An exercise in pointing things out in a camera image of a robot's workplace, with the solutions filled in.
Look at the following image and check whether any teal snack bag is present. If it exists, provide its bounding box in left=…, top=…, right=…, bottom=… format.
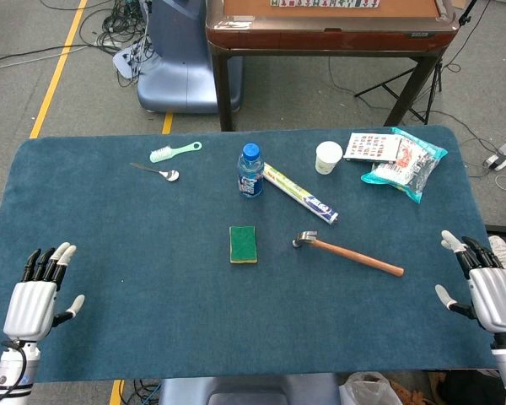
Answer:
left=360, top=126, right=449, bottom=205

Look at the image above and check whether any wooden handle claw hammer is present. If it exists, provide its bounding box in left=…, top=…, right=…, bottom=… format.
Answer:
left=293, top=229, right=405, bottom=278

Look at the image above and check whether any white cover paperback book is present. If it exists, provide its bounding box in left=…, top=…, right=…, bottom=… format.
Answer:
left=343, top=132, right=404, bottom=164

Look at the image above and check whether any white printed wrap roll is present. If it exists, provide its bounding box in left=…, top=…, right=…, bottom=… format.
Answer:
left=262, top=162, right=340, bottom=226

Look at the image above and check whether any metal spoon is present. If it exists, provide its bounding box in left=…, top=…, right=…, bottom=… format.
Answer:
left=129, top=162, right=180, bottom=183

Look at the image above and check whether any white power strip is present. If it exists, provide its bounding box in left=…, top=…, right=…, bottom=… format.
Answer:
left=483, top=138, right=506, bottom=172

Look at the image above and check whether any clear plastic bag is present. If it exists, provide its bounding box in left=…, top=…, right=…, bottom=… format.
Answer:
left=339, top=370, right=404, bottom=405

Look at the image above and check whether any white sneaker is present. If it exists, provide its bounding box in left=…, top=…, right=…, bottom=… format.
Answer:
left=487, top=235, right=506, bottom=271

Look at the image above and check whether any tangled floor cable bundle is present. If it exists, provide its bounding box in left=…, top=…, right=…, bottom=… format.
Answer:
left=78, top=0, right=153, bottom=88

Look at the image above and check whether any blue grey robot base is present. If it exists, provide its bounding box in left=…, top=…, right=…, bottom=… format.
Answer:
left=158, top=373, right=342, bottom=405

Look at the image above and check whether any brown mahjong table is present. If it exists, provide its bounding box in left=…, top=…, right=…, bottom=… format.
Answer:
left=205, top=0, right=460, bottom=132

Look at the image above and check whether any blue cap drink bottle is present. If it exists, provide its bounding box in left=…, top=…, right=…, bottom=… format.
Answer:
left=237, top=142, right=265, bottom=199

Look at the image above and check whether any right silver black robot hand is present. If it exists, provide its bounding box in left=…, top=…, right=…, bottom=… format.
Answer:
left=433, top=229, right=506, bottom=338

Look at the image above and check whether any white paper cup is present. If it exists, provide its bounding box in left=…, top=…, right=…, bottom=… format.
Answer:
left=315, top=140, right=344, bottom=176

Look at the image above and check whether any green yellow scouring sponge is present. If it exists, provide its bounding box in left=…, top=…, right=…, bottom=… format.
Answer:
left=229, top=225, right=259, bottom=265

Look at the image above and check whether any black tripod stand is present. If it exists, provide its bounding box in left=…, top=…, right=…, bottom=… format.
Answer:
left=353, top=0, right=477, bottom=126

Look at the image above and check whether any upright mahjong tile row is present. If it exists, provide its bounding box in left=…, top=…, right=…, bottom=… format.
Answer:
left=270, top=0, right=381, bottom=9

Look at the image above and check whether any light green scrub brush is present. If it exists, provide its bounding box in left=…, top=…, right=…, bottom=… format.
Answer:
left=148, top=141, right=203, bottom=165

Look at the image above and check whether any blue felt table cloth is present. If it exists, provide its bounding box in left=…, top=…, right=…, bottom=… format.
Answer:
left=0, top=125, right=499, bottom=386

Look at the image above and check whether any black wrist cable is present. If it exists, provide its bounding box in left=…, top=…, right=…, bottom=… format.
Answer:
left=0, top=340, right=29, bottom=405

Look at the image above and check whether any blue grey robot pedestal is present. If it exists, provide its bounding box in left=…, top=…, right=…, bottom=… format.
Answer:
left=137, top=0, right=245, bottom=114

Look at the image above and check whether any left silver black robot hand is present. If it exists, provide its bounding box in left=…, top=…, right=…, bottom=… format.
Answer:
left=3, top=241, right=86, bottom=343

